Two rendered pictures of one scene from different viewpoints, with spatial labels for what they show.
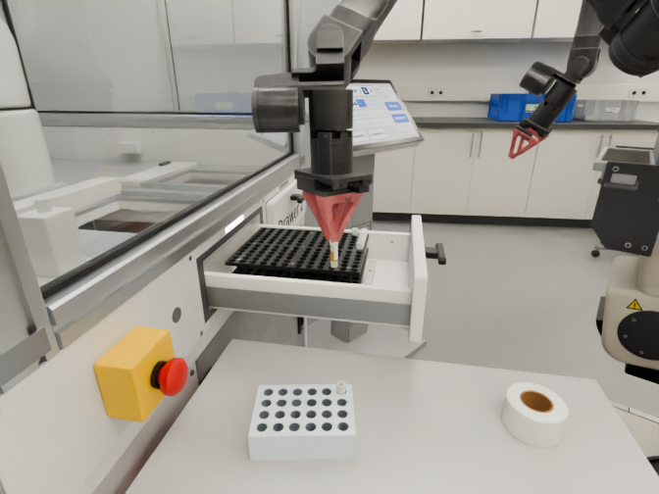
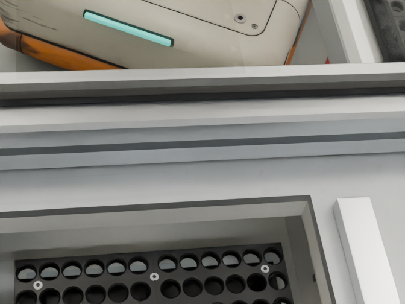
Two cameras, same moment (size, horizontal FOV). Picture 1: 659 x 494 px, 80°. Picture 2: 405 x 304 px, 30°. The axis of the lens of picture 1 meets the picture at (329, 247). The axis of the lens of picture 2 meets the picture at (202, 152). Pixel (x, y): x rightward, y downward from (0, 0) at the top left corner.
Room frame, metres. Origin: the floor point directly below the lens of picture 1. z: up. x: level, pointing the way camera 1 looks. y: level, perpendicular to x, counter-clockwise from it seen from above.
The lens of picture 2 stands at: (1.09, 0.40, 1.35)
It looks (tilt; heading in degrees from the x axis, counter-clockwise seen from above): 55 degrees down; 243
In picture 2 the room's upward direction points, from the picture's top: 11 degrees clockwise
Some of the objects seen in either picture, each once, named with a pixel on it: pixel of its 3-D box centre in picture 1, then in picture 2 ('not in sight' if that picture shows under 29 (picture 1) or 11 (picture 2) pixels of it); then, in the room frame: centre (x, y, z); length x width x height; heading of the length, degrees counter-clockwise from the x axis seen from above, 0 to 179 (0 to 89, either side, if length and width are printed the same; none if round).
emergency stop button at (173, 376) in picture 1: (170, 375); not in sight; (0.34, 0.17, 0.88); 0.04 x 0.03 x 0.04; 170
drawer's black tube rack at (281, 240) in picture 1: (303, 263); not in sight; (0.65, 0.05, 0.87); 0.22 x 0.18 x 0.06; 80
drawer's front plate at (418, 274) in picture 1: (415, 269); not in sight; (0.62, -0.15, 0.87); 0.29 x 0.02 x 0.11; 170
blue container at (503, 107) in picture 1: (529, 107); not in sight; (3.65, -1.75, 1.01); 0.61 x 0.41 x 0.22; 83
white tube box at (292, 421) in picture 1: (304, 419); not in sight; (0.38, 0.03, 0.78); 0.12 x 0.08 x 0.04; 91
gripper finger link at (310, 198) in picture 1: (335, 210); not in sight; (0.53, -0.01, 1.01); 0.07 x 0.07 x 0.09; 35
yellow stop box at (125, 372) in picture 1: (142, 371); not in sight; (0.35, 0.21, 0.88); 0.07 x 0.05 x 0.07; 170
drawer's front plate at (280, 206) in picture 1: (288, 209); not in sight; (0.99, 0.11, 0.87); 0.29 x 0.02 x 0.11; 170
